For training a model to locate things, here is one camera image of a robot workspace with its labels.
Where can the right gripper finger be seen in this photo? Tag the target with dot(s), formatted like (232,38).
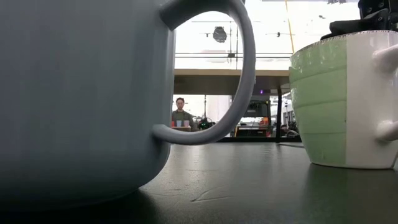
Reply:
(351,26)

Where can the green and white mug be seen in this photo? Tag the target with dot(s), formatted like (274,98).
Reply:
(320,109)

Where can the grey ceramic mug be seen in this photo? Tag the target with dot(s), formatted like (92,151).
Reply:
(77,93)

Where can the background black robot arm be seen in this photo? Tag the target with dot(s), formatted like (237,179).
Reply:
(205,124)

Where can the wooden shelf with black legs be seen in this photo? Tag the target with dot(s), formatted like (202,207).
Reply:
(211,81)

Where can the black and orange machine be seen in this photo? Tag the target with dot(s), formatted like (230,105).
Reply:
(255,112)

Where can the person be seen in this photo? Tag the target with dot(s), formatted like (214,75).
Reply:
(179,116)

